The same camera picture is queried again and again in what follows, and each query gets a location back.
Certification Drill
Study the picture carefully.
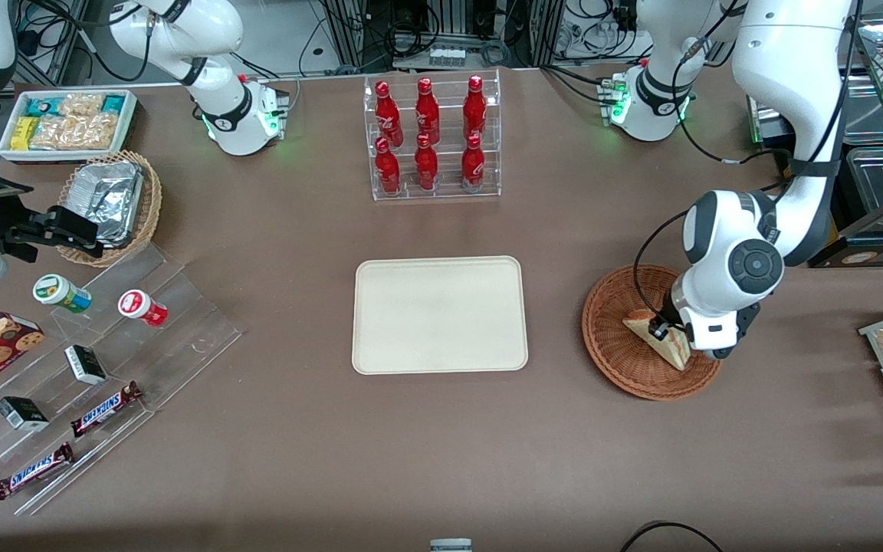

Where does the large clear cracker bag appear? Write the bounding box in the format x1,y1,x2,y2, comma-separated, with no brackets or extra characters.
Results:
30,113,120,152

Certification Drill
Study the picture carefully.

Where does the triangular sandwich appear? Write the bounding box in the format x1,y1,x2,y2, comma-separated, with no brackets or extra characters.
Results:
623,309,694,372

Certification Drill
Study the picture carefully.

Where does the beige plastic tray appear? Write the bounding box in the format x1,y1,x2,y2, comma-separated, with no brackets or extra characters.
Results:
352,255,529,376

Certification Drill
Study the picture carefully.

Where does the clear acrylic stepped display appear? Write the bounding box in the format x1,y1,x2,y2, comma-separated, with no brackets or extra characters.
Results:
0,244,243,516

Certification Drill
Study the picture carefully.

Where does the light wicker basket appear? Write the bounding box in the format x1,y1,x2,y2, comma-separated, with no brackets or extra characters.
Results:
56,149,163,268

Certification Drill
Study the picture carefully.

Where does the small clear cracker bag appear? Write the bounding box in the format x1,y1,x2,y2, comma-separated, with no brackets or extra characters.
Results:
58,92,105,120

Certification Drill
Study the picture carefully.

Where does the aluminium foil container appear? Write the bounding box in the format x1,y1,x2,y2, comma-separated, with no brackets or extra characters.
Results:
66,161,145,248

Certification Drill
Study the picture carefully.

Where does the clear acrylic bottle rack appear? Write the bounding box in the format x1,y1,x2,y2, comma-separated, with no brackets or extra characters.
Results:
363,67,502,202

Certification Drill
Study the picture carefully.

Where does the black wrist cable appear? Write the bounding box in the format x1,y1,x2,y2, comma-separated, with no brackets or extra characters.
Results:
632,210,689,321

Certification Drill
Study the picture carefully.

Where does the black floor cable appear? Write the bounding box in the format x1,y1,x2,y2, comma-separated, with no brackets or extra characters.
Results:
620,521,724,552

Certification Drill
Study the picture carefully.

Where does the brown wicker basket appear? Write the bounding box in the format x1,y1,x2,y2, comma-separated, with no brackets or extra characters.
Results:
582,264,722,401

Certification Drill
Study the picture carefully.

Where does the small black box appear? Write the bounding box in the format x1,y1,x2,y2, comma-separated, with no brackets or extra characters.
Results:
64,344,107,386
0,396,50,432

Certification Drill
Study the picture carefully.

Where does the snickers chocolate bar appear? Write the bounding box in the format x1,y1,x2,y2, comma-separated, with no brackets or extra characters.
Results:
70,381,143,439
0,442,76,501

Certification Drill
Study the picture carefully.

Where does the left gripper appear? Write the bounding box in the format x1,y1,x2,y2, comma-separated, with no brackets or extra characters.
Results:
650,299,761,362

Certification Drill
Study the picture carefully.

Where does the green lid cup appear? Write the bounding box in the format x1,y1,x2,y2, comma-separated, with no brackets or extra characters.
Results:
33,274,93,314

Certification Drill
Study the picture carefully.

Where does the white snack bin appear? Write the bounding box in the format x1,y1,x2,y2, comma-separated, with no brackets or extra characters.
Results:
0,88,140,164

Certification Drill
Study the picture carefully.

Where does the red cola bottle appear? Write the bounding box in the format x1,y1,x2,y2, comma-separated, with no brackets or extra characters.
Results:
415,77,441,145
375,80,404,148
463,74,487,143
461,133,486,191
375,136,402,195
414,133,439,192

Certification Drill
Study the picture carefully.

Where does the red lid cup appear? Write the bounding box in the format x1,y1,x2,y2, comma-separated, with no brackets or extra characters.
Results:
118,289,169,328

